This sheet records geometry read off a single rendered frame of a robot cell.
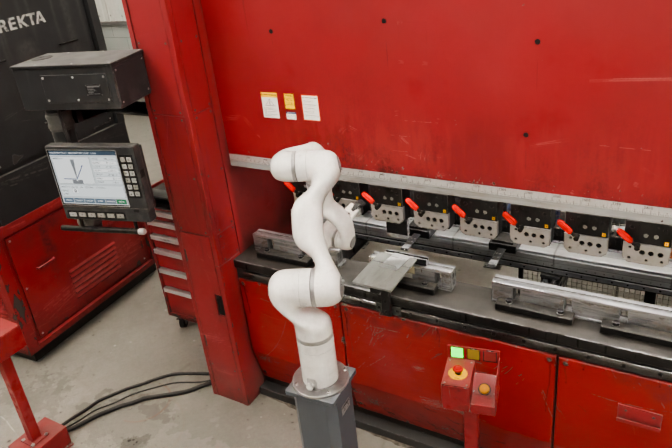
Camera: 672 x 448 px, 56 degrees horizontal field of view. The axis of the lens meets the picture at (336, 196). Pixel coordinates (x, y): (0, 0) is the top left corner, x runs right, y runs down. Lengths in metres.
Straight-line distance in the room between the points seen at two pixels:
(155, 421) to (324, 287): 2.02
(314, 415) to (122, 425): 1.79
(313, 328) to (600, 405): 1.25
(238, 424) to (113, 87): 1.86
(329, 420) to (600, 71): 1.43
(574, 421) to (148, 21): 2.38
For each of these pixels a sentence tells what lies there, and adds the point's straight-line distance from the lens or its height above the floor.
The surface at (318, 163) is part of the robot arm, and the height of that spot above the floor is 1.70.
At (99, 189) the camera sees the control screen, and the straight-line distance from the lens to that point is 2.98.
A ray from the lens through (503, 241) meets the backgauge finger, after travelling 2.85.
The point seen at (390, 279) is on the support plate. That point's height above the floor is 1.00.
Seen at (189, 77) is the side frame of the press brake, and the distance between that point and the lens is 2.85.
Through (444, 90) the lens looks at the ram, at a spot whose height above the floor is 1.77.
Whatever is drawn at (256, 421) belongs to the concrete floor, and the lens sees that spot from 3.58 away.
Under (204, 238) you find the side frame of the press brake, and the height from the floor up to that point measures 1.04.
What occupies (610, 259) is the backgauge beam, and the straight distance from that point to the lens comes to 2.87.
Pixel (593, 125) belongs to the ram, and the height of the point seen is 1.67.
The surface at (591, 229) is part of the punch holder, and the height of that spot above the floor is 1.28.
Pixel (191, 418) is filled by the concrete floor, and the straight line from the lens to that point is 3.70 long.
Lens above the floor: 2.44
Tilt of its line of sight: 25 degrees down
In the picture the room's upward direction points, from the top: 6 degrees counter-clockwise
